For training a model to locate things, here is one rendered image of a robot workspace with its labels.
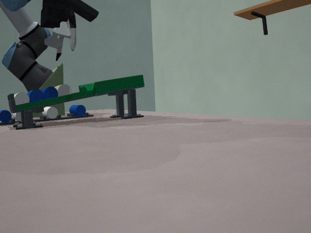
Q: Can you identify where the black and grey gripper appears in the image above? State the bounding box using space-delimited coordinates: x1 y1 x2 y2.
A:
41 0 76 61

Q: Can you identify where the blue cylinder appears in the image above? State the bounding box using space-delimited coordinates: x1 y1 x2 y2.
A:
41 87 58 99
27 89 44 102
69 105 86 116
0 110 12 123

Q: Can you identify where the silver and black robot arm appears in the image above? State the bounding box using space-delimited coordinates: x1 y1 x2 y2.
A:
0 0 99 92

